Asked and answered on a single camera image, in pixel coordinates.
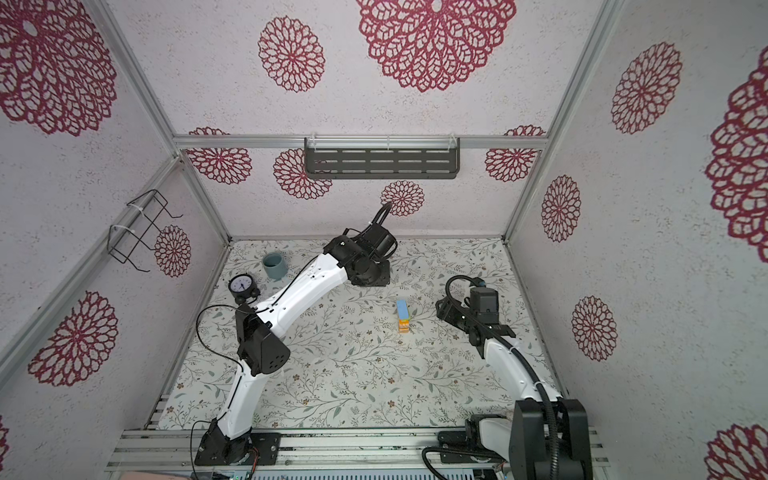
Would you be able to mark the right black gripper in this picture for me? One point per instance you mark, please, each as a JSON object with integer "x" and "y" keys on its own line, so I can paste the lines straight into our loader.
{"x": 447, "y": 312}

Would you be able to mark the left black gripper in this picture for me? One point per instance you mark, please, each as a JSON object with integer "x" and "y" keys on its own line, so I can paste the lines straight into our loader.
{"x": 384, "y": 281}

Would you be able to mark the light blue rectangular block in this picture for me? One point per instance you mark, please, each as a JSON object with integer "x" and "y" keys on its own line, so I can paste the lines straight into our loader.
{"x": 402, "y": 310}

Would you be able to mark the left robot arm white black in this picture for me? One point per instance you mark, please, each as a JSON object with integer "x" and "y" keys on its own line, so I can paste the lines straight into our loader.
{"x": 260, "y": 331}

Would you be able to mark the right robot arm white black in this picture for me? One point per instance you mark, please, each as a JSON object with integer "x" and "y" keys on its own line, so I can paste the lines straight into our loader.
{"x": 546, "y": 437}

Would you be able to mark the teal ceramic cup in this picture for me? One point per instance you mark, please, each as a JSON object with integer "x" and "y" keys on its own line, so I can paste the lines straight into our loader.
{"x": 275, "y": 265}

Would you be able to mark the black alarm clock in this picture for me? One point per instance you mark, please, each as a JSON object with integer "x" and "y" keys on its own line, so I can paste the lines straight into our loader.
{"x": 243, "y": 288}

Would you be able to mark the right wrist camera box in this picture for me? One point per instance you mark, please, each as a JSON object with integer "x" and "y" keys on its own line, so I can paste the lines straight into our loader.
{"x": 484, "y": 303}

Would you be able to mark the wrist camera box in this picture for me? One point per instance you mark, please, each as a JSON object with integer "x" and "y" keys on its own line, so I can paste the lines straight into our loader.
{"x": 377, "y": 242}
{"x": 484, "y": 303}

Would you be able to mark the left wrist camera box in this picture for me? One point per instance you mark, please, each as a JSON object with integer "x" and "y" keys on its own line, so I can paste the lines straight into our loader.
{"x": 377, "y": 242}

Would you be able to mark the dark grey wall shelf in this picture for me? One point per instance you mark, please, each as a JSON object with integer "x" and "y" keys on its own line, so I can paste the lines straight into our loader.
{"x": 386, "y": 159}

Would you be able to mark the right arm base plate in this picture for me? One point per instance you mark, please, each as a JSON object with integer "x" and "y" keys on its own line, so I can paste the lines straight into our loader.
{"x": 459, "y": 447}

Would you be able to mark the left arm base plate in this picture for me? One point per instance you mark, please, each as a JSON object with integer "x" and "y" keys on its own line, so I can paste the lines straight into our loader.
{"x": 264, "y": 449}

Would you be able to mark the black wire wall rack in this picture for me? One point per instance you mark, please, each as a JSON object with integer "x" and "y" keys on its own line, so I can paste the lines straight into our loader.
{"x": 124, "y": 239}

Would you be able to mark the aluminium front rail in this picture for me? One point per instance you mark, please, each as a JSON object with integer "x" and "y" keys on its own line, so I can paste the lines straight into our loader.
{"x": 300, "y": 449}

